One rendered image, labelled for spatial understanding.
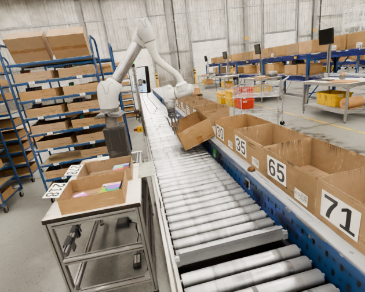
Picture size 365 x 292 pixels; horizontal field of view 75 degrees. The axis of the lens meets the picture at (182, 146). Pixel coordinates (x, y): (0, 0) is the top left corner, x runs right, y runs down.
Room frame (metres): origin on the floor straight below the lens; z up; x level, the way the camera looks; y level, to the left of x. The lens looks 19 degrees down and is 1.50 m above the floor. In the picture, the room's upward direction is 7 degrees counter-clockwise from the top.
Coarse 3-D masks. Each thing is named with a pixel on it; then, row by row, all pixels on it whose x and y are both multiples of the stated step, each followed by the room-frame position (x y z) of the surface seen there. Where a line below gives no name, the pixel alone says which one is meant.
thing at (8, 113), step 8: (8, 64) 4.03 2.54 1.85; (0, 72) 3.76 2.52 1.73; (8, 72) 3.99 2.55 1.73; (0, 88) 3.58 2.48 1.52; (16, 88) 4.03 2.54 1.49; (0, 112) 3.99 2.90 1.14; (8, 112) 3.58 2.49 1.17; (16, 112) 3.82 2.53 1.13; (24, 112) 4.03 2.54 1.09; (0, 128) 3.66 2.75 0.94; (8, 128) 3.57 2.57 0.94; (24, 136) 3.81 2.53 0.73; (32, 144) 3.98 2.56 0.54; (16, 152) 3.57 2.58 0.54; (24, 152) 3.59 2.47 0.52; (40, 160) 4.03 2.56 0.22; (8, 168) 3.55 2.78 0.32; (24, 176) 3.57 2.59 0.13; (32, 176) 3.58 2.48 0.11
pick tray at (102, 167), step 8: (104, 160) 1.84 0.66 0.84; (112, 160) 1.85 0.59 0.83; (120, 160) 1.86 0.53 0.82; (128, 160) 1.87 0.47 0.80; (88, 168) 1.82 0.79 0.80; (96, 168) 1.83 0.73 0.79; (104, 168) 1.84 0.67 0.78; (128, 168) 1.59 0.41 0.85; (80, 176) 1.62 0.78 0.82; (88, 176) 1.55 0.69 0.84; (128, 176) 1.59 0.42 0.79
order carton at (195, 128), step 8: (184, 120) 2.28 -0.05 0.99; (192, 120) 2.29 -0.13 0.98; (200, 120) 2.30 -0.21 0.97; (208, 120) 1.92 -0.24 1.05; (184, 128) 2.28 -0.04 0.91; (192, 128) 1.90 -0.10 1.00; (200, 128) 1.91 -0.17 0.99; (208, 128) 1.92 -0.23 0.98; (184, 136) 1.89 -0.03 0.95; (192, 136) 1.89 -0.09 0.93; (200, 136) 1.91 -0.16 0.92; (208, 136) 1.92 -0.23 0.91; (184, 144) 1.89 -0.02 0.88; (192, 144) 1.90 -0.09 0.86
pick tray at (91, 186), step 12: (72, 180) 1.51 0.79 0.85; (84, 180) 1.52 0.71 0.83; (96, 180) 1.53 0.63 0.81; (108, 180) 1.54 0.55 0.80; (120, 180) 1.55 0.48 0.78; (72, 192) 1.48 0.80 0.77; (96, 192) 1.45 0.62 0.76; (108, 192) 1.27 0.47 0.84; (120, 192) 1.28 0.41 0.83; (60, 204) 1.24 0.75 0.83; (72, 204) 1.24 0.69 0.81; (84, 204) 1.25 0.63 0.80; (96, 204) 1.26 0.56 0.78; (108, 204) 1.27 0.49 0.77
